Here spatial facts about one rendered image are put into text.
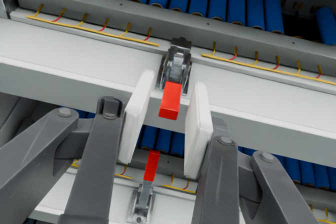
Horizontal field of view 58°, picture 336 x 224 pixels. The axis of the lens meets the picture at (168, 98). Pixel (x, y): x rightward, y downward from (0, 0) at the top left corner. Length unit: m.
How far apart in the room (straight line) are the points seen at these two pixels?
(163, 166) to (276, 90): 0.18
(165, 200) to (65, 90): 0.20
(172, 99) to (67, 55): 0.12
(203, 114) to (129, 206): 0.26
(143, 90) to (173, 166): 0.24
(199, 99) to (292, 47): 0.15
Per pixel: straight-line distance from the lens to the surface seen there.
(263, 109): 0.27
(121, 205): 0.40
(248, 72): 0.29
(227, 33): 0.29
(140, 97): 0.16
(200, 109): 0.16
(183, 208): 0.40
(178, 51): 0.24
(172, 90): 0.21
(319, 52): 0.32
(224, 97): 0.27
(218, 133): 0.16
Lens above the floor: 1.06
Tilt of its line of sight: 33 degrees down
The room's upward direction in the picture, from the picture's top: 14 degrees clockwise
